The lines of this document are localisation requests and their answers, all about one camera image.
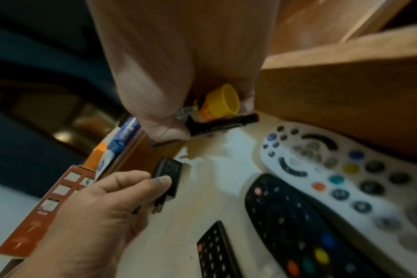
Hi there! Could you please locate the large white remote control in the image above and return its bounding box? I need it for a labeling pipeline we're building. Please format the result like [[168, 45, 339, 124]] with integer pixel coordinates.
[[259, 120, 417, 275]]

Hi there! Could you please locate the black and yellow tool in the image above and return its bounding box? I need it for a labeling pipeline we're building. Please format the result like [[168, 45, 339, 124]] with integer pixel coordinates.
[[149, 113, 260, 147]]

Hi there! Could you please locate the person's left hand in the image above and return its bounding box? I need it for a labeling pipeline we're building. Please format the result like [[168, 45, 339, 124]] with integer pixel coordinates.
[[9, 170, 173, 278]]

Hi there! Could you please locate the wide black remote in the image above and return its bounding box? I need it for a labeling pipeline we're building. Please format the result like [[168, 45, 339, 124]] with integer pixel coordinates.
[[244, 173, 381, 278]]

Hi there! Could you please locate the wooden drawer with white bottom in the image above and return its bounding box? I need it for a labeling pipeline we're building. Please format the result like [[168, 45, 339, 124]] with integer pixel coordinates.
[[119, 21, 417, 278]]

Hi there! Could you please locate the white charger box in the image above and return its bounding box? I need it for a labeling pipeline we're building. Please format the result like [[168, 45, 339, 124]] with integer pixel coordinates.
[[0, 165, 103, 257]]

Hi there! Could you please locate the black plug adapter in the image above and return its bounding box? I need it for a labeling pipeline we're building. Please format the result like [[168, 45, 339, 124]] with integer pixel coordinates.
[[131, 157, 184, 215]]

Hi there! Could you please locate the slim black remote control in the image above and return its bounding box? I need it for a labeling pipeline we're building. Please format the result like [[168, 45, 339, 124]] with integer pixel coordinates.
[[196, 220, 243, 278]]

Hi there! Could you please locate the small yellow flashlight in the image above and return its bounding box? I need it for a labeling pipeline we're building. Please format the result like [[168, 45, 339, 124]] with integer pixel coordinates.
[[192, 83, 242, 123]]

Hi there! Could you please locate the person's right hand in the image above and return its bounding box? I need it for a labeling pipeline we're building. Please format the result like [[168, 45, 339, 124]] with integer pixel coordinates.
[[86, 0, 282, 142]]

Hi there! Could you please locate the blue soap packet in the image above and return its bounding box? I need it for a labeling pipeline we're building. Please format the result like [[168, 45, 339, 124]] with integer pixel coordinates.
[[107, 116, 142, 153]]

